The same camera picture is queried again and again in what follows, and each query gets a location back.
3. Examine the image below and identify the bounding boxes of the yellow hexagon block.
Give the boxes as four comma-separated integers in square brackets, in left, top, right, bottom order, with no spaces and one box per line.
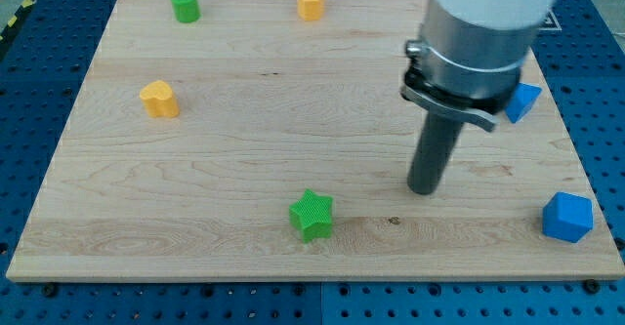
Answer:
[297,0,324,21]

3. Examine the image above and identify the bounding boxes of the yellow heart block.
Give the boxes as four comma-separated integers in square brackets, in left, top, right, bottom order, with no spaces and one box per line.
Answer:
[139,80,180,118]

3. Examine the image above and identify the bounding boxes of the green star block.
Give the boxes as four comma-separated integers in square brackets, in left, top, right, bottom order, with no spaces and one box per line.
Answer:
[289,189,333,243]

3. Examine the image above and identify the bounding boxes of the blue triangular block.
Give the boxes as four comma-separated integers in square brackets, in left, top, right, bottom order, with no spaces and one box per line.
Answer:
[505,83,542,123]

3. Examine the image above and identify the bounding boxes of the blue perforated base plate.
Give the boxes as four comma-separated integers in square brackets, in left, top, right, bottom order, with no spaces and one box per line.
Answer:
[1,0,624,324]

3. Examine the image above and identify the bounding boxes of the green cylinder block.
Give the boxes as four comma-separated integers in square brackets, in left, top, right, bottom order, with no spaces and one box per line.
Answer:
[170,0,201,23]

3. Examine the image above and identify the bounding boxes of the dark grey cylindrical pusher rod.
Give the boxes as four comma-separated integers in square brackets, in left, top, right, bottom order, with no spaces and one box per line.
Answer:
[407,112,464,195]

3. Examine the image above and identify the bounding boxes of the blue cube block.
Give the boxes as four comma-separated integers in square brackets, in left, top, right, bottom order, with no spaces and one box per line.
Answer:
[542,191,594,243]

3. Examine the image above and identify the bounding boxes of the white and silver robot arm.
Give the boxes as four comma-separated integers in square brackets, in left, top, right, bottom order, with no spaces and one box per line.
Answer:
[401,0,555,133]

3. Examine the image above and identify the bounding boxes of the light wooden board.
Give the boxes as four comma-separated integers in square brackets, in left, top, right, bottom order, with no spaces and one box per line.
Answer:
[7,0,624,283]

